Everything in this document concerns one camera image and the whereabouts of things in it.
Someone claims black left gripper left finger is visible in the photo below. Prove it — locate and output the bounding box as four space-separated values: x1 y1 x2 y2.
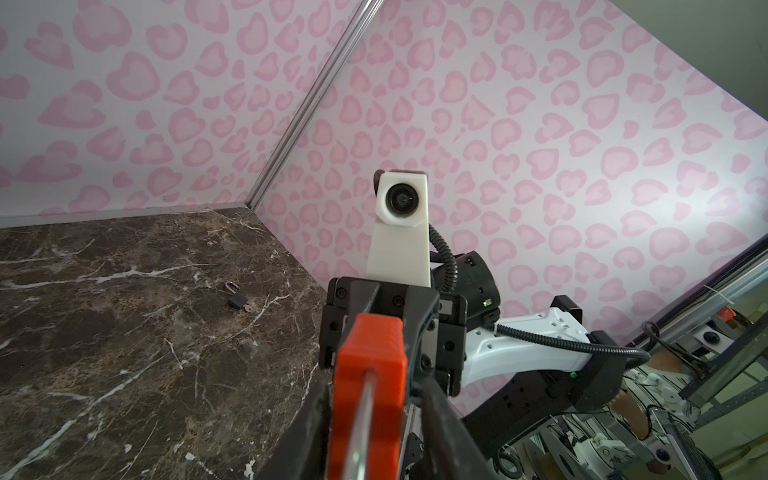
255 379 332 480

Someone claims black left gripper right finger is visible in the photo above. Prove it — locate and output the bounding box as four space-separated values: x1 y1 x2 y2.
419 378 496 480

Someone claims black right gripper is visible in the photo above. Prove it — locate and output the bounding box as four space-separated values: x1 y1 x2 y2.
318 277 467 396

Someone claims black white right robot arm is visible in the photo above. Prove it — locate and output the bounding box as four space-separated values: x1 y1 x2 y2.
319 251 650 461

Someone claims small black padlock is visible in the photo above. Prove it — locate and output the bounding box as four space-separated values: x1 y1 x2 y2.
224 281 253 312

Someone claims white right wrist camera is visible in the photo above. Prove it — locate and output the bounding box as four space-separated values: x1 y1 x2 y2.
365 170 431 287

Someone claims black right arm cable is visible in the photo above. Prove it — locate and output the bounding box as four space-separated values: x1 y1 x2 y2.
428 223 652 368

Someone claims aluminium frame post right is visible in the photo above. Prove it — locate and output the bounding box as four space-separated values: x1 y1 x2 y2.
245 0 385 211

